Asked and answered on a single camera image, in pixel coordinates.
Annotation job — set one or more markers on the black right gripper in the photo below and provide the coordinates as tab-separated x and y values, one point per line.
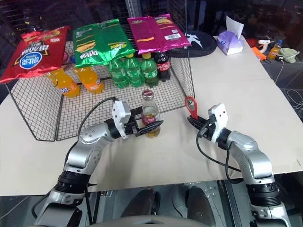
208	132

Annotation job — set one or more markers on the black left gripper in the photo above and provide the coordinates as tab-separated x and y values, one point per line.
132	126

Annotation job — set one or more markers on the glass bottle with amber drink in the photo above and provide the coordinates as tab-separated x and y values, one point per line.
149	111

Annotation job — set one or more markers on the red bottle opener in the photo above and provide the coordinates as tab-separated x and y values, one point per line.
192	107

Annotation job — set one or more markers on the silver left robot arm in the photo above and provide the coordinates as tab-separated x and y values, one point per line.
91	139

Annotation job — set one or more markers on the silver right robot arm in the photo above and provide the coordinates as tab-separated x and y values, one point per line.
251	153

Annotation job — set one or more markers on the green soda bottle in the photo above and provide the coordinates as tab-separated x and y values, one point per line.
133	71
149	71
117	74

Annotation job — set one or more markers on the dark cola bottle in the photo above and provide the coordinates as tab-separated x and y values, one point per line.
163	66

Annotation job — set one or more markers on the orange soda bottle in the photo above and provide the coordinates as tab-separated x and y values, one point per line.
91	80
65	85

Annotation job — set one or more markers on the small orange drink bottle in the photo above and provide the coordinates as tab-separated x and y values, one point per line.
274	52

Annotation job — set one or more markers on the dark plastic bottle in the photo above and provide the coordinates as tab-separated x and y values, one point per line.
32	20

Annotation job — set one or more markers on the black round cap white logo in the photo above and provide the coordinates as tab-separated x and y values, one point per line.
201	45

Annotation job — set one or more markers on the dark rounded shape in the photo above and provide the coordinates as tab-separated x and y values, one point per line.
142	203
201	205

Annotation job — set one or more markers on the purple tissue pack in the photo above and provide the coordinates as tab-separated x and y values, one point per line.
229	42

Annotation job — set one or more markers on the magenta chip bag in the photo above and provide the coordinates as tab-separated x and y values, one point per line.
156	33

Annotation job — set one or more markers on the green chip bag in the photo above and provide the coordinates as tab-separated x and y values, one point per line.
99	42

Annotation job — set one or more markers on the orange plastic tool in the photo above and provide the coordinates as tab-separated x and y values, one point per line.
259	53

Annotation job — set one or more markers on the white glue gun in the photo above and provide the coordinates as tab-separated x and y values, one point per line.
265	43

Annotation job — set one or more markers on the green cloth bundle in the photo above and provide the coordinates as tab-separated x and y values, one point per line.
288	55

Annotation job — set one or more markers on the red chip bag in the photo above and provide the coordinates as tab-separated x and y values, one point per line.
33	56

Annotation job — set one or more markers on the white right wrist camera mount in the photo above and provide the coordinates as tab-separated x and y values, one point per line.
220	113

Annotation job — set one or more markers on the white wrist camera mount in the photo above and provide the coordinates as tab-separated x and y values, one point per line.
119	113
220	113

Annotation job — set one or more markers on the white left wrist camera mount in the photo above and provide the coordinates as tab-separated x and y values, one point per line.
119	113

